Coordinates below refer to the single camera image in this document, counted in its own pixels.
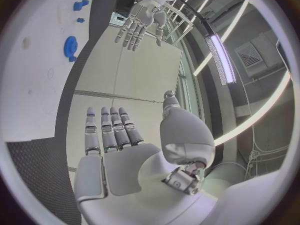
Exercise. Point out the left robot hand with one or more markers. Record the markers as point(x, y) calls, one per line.
point(143, 18)

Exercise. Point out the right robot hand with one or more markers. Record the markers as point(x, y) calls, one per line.
point(131, 172)

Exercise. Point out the white task board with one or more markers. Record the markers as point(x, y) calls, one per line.
point(35, 60)

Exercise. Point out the small blue peg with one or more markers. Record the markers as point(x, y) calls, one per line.
point(80, 20)

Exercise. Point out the blue block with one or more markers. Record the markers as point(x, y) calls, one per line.
point(80, 4)

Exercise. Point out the blue gear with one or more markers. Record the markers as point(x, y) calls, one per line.
point(70, 46)

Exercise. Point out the blue plug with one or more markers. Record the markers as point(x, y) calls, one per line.
point(72, 59)

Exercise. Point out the glowing light bar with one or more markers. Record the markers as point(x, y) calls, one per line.
point(222, 60)

